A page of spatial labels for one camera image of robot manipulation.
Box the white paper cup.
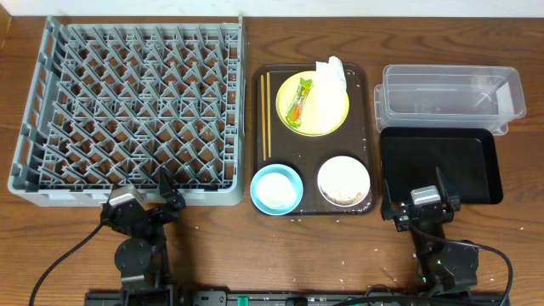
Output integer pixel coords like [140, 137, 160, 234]
[257, 173, 297, 209]

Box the clear plastic waste bin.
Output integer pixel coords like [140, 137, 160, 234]
[374, 65, 527, 136]

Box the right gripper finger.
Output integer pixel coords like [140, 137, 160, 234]
[435, 167, 449, 200]
[380, 179, 394, 221]

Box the light blue bowl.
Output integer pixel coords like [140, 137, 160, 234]
[250, 164, 303, 216]

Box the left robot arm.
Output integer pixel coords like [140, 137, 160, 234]
[100, 167, 186, 306]

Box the green orange snack wrapper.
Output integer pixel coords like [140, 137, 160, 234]
[285, 78, 314, 128]

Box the white paper napkin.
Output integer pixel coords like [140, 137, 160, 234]
[315, 56, 347, 91]

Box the black rectangular waste tray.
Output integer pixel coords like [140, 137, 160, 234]
[380, 127, 503, 205]

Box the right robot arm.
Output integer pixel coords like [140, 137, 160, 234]
[381, 170, 479, 297]

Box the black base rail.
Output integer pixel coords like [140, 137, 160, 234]
[83, 289, 511, 306]

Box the grey plastic dish rack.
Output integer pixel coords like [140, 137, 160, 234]
[8, 17, 246, 207]

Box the pale pink bowl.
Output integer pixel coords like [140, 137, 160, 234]
[317, 156, 371, 207]

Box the dark brown serving tray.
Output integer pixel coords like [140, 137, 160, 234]
[252, 63, 380, 217]

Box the rice food scraps pile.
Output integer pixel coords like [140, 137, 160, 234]
[323, 190, 362, 206]

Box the yellow round plate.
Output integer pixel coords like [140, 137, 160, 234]
[275, 71, 349, 137]

